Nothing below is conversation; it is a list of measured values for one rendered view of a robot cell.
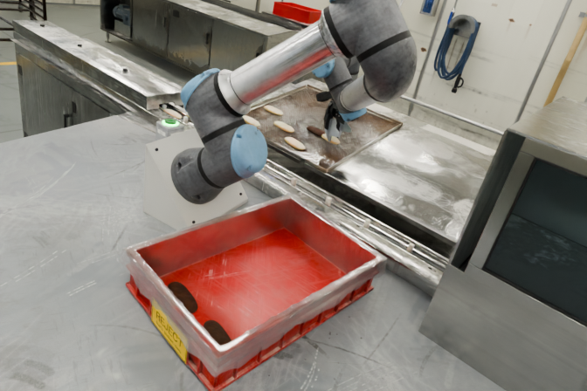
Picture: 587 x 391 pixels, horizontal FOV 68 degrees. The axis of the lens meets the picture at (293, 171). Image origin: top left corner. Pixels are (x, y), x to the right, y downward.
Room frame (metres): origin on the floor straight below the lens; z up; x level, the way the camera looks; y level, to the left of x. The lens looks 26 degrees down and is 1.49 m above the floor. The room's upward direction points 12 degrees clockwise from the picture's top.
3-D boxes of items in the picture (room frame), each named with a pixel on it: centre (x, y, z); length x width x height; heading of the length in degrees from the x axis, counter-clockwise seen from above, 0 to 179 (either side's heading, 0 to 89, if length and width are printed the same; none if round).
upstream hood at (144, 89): (1.99, 1.06, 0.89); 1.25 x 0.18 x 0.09; 55
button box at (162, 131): (1.41, 0.46, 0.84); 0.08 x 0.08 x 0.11; 55
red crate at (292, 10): (5.19, 0.30, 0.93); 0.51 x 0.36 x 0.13; 59
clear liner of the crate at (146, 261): (0.75, 0.02, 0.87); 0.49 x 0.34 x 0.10; 140
